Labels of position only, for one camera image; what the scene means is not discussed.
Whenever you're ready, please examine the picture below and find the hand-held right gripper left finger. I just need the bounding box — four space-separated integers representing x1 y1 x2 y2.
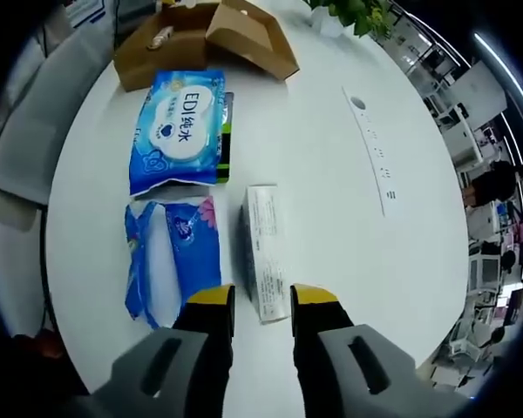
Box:
89 282 237 418

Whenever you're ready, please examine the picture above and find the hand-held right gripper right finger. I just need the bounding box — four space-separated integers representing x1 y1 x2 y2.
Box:
289 282 419 418

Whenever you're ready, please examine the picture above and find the blue flower print tissue packet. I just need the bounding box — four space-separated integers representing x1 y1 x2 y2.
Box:
124 195 223 330

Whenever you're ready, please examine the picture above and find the white printed carton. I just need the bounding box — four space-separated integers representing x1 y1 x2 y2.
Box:
237 183 291 326

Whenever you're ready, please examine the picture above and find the black green soft pouch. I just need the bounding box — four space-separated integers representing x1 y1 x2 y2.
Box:
215 90 237 185

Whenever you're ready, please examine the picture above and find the blue wet wipes packet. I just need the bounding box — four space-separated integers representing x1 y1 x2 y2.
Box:
128 68 228 198

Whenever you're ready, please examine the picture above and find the brown cardboard shoe box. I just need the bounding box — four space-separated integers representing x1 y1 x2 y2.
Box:
112 0 301 92

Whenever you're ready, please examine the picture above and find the person's dark clothing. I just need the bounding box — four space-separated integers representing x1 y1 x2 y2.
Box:
0 330 92 418

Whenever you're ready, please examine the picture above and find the grey mesh office chair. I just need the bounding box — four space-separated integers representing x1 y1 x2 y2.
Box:
0 25 115 215

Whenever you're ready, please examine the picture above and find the white tube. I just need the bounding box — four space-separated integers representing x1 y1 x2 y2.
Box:
146 25 175 51

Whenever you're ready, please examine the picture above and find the green potted plant white pot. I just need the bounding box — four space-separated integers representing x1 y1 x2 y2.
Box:
307 0 396 38

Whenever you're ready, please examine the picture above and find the white table cable cover strip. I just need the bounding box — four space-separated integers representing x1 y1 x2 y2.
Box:
342 85 400 219

